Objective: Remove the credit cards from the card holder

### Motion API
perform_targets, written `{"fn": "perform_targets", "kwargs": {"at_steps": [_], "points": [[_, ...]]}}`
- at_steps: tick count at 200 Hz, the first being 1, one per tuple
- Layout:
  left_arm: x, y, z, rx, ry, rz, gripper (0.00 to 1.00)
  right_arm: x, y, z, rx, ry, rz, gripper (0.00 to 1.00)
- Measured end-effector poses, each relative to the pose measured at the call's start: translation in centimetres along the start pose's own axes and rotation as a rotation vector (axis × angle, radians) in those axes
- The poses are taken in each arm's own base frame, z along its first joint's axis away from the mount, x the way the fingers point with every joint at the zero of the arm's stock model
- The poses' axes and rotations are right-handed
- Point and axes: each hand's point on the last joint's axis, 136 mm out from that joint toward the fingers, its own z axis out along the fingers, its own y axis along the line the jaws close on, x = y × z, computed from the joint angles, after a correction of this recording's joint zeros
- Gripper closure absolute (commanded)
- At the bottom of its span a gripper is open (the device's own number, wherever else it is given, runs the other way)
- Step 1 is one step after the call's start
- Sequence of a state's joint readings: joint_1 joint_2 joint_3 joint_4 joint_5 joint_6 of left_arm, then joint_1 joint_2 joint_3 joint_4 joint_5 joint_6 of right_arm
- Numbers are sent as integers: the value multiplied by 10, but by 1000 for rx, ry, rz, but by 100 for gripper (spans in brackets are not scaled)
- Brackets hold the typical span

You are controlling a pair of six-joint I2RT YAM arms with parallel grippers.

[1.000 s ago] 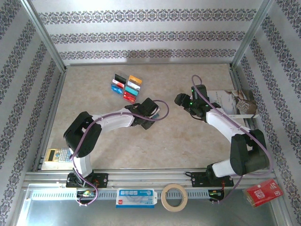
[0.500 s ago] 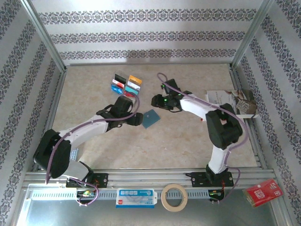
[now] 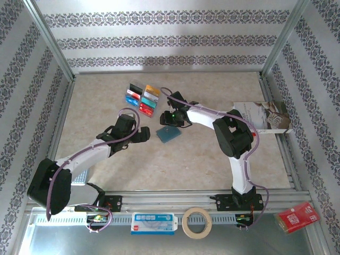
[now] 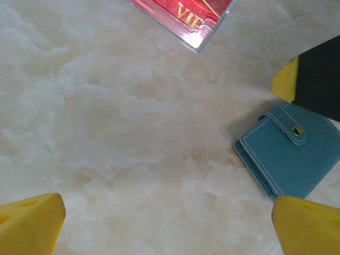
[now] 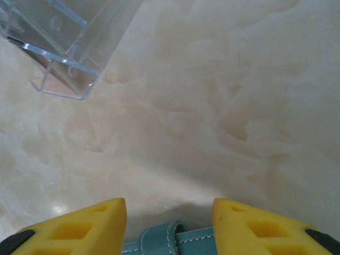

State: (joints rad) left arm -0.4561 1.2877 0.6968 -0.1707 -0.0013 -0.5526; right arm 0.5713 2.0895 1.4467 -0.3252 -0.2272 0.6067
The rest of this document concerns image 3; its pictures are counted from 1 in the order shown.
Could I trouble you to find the blue card holder wallet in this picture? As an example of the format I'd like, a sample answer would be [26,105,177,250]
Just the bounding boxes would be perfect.
[156,126,183,144]

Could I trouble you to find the teal card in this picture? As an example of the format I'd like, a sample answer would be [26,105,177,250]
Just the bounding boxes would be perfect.
[141,97,157,108]

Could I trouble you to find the blue card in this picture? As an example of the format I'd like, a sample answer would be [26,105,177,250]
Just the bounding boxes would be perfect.
[124,95,139,107]

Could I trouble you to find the clear acrylic card rack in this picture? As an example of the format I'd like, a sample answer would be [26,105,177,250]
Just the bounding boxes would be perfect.
[124,79,162,119]

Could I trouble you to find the gold card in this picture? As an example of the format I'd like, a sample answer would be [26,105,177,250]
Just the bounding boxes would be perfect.
[145,84,162,96]

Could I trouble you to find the aluminium table edge strip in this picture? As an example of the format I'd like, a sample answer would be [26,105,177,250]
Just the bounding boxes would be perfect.
[45,78,77,165]
[74,70,262,75]
[259,76,303,192]

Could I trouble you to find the small silver grid block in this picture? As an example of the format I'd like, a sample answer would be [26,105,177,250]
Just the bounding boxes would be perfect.
[71,168,90,185]

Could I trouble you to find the white and blue label box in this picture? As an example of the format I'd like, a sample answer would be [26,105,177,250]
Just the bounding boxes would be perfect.
[130,212,178,236]

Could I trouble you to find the small lit circuit board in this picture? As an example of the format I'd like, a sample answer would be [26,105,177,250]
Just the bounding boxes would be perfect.
[87,214,109,224]
[235,214,253,226]

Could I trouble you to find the white brown book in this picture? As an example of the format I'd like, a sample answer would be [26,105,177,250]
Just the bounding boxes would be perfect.
[232,100,293,135]

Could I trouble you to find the beige masking tape roll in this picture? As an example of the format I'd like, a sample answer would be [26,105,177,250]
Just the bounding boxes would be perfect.
[181,207,213,240]

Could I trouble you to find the grey metal shelf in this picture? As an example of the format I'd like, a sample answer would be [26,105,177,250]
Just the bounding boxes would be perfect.
[14,207,327,255]

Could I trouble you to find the red box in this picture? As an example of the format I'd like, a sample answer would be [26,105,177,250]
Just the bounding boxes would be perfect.
[273,201,321,234]

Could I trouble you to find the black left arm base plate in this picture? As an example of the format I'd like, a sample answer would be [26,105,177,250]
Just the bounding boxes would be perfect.
[74,194,123,213]

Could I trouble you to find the aluminium mounting rail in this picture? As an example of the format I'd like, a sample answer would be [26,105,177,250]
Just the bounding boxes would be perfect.
[25,189,312,213]

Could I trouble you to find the grey slotted cable duct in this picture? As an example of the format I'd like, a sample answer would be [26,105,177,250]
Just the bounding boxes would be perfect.
[34,213,256,227]

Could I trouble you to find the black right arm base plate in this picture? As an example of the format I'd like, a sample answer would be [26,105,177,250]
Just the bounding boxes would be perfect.
[209,193,265,213]

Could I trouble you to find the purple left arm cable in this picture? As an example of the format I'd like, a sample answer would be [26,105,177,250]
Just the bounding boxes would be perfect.
[46,107,141,234]

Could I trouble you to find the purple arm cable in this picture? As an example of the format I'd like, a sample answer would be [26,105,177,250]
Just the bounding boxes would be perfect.
[46,107,141,234]
[160,87,270,231]

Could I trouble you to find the aluminium frame post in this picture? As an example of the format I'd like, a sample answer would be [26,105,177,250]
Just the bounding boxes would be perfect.
[260,0,311,79]
[22,0,75,82]

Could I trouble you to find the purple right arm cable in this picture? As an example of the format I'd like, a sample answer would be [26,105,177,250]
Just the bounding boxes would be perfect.
[160,87,270,231]

